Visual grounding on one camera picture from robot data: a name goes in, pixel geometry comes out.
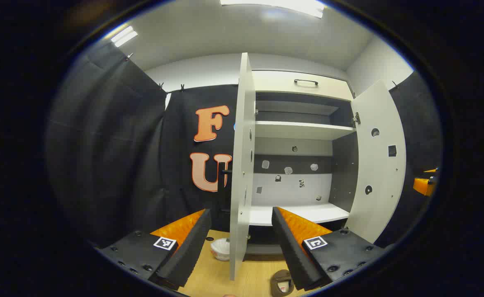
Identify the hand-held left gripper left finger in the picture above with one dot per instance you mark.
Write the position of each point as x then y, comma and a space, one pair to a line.
192, 251

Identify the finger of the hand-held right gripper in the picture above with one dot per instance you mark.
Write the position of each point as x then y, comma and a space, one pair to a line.
423, 185

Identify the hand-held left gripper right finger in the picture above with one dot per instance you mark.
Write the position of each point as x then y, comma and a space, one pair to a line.
291, 251

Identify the brown plush shoe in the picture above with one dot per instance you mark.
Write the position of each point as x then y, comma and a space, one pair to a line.
277, 278

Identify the white door with phone sticker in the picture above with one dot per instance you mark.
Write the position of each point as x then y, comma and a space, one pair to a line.
242, 165

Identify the white shoe cabinet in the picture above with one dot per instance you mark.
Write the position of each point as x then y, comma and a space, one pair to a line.
299, 130

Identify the white cabinet drawer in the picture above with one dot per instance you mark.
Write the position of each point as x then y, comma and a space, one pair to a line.
275, 82

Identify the white round container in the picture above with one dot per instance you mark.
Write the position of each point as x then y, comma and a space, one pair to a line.
220, 249

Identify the black backdrop cloth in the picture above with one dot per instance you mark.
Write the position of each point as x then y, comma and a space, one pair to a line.
114, 156

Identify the small ceiling light panel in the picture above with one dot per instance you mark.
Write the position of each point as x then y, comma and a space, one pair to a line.
124, 36

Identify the large ceiling light panel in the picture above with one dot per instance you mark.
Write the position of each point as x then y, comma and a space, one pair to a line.
275, 5

